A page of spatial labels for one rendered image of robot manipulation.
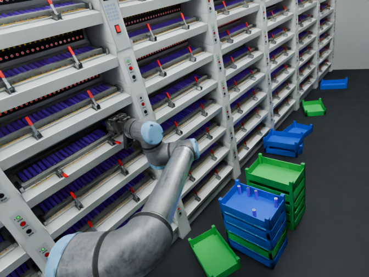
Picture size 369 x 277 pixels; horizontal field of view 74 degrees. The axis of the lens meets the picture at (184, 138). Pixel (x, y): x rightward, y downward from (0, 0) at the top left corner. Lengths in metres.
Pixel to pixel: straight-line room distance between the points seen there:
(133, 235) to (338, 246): 1.40
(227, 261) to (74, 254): 1.20
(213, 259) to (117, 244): 1.19
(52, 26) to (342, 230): 1.84
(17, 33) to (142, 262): 0.85
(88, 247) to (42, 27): 0.80
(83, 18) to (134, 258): 0.93
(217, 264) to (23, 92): 1.35
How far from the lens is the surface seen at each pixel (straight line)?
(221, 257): 1.70
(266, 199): 1.52
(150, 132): 0.98
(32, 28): 1.09
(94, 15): 1.19
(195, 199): 1.86
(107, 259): 0.56
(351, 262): 1.72
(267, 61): 2.39
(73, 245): 0.62
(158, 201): 0.66
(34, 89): 1.07
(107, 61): 1.19
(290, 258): 1.68
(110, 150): 1.23
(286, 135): 2.54
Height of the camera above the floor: 1.39
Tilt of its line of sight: 28 degrees down
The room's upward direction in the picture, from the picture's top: 15 degrees counter-clockwise
